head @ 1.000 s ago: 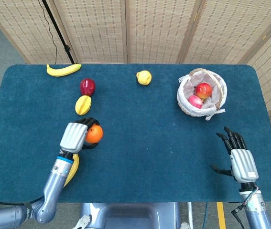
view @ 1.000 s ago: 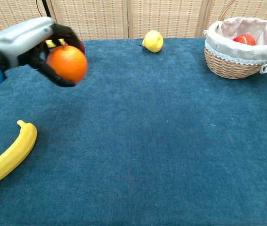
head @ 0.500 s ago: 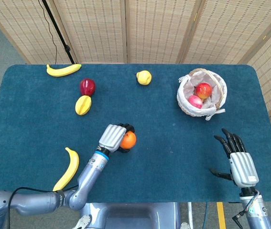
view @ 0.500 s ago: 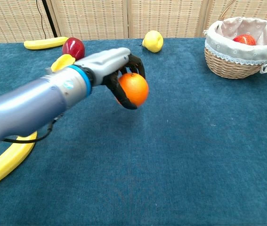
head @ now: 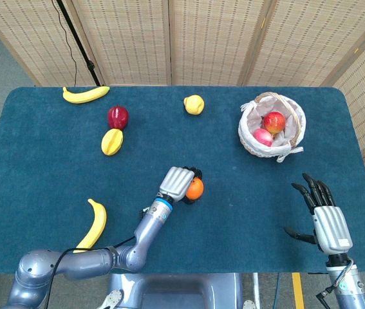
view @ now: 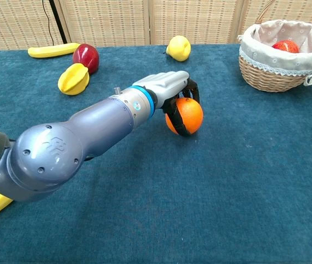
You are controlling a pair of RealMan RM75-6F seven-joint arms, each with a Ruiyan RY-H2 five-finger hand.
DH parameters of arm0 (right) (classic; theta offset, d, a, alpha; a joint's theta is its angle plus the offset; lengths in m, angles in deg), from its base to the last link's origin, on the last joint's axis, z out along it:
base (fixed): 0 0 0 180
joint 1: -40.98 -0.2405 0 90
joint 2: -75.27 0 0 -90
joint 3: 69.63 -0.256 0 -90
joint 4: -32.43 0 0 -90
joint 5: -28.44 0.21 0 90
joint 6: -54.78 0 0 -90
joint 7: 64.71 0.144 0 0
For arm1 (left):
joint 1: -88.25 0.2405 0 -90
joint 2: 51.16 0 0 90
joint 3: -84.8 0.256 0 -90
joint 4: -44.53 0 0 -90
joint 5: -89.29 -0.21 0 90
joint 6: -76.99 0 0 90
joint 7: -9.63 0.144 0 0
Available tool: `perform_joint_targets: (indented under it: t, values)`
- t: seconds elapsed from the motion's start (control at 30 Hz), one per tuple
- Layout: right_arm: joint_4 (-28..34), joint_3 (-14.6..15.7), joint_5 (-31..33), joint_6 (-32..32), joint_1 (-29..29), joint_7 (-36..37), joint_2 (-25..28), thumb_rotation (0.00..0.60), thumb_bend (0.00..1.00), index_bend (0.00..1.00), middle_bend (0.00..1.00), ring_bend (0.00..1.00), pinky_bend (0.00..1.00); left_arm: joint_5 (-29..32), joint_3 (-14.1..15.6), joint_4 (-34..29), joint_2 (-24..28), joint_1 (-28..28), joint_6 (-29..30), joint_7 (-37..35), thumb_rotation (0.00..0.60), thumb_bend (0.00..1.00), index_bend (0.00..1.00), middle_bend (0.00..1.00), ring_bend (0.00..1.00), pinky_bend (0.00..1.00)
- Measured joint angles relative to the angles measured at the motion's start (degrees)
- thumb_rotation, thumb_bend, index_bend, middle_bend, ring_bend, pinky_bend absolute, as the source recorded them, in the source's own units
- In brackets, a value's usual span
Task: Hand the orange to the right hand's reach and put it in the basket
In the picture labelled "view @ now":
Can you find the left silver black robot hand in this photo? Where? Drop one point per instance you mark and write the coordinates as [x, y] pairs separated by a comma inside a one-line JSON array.
[[164, 85]]

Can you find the orange fruit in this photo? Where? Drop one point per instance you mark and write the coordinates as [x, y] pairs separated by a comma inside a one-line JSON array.
[[190, 114]]

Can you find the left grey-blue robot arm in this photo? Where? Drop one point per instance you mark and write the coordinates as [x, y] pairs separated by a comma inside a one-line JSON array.
[[62, 148]]

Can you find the wicker basket with cloth liner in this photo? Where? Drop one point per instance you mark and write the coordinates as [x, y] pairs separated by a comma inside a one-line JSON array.
[[271, 71]]

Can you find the yellow pear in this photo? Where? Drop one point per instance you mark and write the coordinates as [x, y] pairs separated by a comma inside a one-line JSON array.
[[178, 49]]

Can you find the woven bamboo folding screen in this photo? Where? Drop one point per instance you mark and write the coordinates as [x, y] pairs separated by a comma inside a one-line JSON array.
[[117, 22]]

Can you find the dark red apple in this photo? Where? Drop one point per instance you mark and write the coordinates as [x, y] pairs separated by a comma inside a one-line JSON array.
[[88, 56]]

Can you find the yellow starfruit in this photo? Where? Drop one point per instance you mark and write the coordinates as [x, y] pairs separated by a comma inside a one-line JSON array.
[[73, 79]]

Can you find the blue table cloth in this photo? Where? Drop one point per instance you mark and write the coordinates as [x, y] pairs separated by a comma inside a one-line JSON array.
[[199, 178]]

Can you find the red yellow apple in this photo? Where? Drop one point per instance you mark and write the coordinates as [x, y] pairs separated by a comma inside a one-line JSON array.
[[285, 46]]

